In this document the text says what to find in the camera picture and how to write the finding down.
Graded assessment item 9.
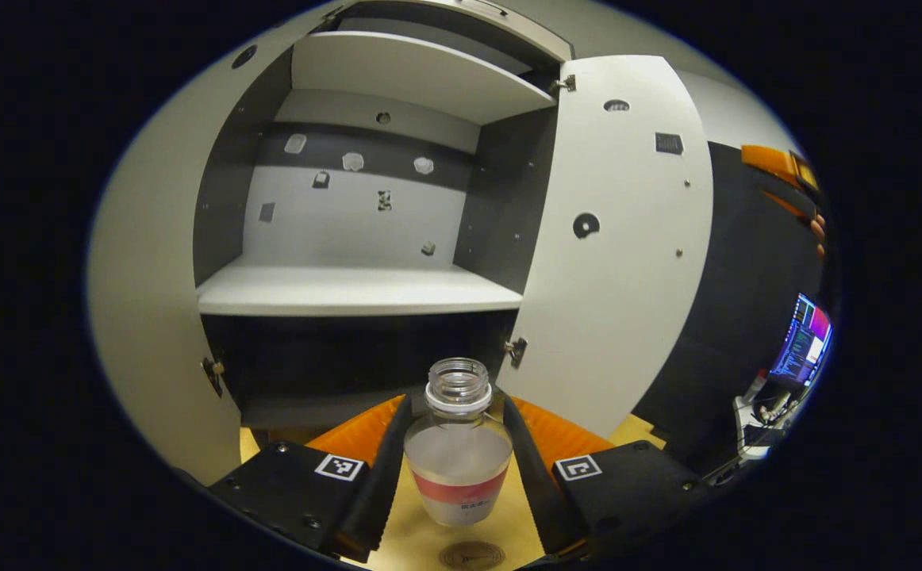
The grey and white cabinet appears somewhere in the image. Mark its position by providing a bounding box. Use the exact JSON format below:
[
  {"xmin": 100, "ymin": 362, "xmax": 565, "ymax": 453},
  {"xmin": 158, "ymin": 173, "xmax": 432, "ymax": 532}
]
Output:
[{"xmin": 191, "ymin": 0, "xmax": 574, "ymax": 433}]

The white device with cables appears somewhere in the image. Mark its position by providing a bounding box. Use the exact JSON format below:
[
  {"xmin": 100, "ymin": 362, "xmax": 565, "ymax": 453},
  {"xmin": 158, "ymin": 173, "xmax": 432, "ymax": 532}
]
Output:
[{"xmin": 733, "ymin": 390, "xmax": 797, "ymax": 462}]

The white cabinet door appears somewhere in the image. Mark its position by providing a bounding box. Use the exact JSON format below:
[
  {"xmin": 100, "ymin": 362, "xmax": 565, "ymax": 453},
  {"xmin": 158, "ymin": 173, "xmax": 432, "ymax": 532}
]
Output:
[
  {"xmin": 86, "ymin": 4, "xmax": 343, "ymax": 486},
  {"xmin": 495, "ymin": 54, "xmax": 716, "ymax": 439}
]

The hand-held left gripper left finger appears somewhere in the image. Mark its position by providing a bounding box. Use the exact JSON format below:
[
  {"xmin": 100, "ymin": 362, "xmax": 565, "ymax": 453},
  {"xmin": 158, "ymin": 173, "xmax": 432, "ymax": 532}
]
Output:
[{"xmin": 207, "ymin": 394, "xmax": 414, "ymax": 565}]

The computer monitor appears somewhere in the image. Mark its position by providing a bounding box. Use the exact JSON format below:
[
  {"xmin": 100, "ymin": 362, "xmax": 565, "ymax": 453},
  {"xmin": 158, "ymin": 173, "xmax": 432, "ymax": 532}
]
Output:
[{"xmin": 769, "ymin": 292, "xmax": 833, "ymax": 389}]

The white cabinet shelf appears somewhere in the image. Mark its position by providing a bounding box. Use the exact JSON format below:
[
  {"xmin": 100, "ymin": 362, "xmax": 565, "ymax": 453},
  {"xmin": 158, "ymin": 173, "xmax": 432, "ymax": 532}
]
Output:
[{"xmin": 290, "ymin": 30, "xmax": 559, "ymax": 126}]

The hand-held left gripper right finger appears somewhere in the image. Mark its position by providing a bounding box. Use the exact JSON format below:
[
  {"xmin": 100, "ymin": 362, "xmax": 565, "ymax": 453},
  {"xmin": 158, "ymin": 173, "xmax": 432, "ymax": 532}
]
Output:
[{"xmin": 501, "ymin": 394, "xmax": 704, "ymax": 565}]

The round wooden coaster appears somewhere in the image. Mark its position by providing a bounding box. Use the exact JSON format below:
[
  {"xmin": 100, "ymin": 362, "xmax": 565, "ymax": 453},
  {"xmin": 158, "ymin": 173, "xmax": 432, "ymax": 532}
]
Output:
[{"xmin": 439, "ymin": 541, "xmax": 506, "ymax": 570}]

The clear plastic bottle red label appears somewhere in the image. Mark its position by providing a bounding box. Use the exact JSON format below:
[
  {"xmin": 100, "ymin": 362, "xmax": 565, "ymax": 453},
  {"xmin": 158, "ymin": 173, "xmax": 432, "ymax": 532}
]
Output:
[{"xmin": 403, "ymin": 357, "xmax": 514, "ymax": 527}]

